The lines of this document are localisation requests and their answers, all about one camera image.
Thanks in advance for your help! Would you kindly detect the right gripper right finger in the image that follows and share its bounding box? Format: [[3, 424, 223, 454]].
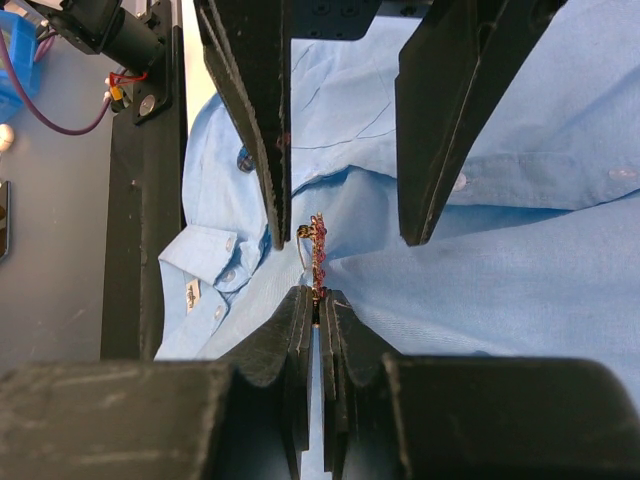
[[318, 290, 639, 479]]

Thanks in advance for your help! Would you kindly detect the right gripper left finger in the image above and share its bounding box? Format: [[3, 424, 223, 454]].
[[1, 286, 313, 479]]

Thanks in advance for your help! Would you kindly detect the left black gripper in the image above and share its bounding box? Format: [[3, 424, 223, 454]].
[[194, 0, 564, 250]]

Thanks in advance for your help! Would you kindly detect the red maple leaf brooch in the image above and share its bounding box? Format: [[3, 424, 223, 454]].
[[296, 212, 327, 304]]

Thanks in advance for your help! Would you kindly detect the blue button-up shirt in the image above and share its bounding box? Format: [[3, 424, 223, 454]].
[[153, 14, 640, 480]]

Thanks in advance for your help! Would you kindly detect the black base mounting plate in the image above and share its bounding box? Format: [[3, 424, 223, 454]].
[[100, 26, 187, 360]]

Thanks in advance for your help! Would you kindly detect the blue plastic box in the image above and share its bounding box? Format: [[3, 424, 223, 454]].
[[1, 10, 41, 123]]

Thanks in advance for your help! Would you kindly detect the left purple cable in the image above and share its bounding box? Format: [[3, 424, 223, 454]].
[[0, 29, 112, 136]]

